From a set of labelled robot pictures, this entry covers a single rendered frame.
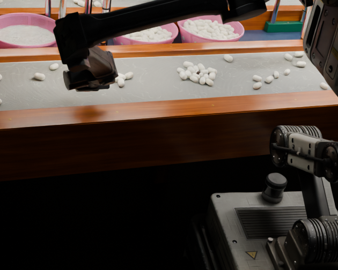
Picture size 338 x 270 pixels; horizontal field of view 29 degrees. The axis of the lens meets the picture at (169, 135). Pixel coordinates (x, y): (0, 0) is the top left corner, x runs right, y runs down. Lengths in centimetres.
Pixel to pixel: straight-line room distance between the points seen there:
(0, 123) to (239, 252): 79
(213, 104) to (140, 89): 25
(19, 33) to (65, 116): 60
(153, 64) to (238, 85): 31
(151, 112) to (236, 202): 43
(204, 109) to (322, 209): 47
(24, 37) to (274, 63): 92
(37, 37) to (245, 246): 106
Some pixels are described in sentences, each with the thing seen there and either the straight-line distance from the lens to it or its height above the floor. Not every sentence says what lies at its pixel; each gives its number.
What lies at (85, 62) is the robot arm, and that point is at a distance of 140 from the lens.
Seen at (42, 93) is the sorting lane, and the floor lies 74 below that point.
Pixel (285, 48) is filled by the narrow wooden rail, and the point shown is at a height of 76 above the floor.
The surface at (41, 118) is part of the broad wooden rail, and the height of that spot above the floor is 76.
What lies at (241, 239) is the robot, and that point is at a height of 47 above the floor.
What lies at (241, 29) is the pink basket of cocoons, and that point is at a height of 76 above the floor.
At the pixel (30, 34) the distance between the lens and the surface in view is 241.
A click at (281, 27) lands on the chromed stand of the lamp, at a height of 70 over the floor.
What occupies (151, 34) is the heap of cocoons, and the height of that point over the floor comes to 74.
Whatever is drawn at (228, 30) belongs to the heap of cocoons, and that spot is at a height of 73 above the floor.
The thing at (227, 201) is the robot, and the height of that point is 47.
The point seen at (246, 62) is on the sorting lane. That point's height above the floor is 74.
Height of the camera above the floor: 180
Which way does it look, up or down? 34 degrees down
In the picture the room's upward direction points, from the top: 10 degrees clockwise
